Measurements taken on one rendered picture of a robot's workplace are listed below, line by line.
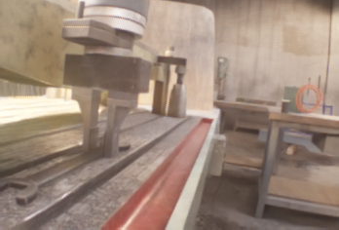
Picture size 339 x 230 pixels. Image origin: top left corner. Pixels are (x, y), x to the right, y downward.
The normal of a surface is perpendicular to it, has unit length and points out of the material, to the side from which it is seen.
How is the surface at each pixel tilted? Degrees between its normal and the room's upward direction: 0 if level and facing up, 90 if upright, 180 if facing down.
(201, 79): 76
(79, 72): 90
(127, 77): 90
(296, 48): 90
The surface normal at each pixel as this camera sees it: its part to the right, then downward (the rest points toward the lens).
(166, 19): 0.15, -0.16
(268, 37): -0.37, 0.03
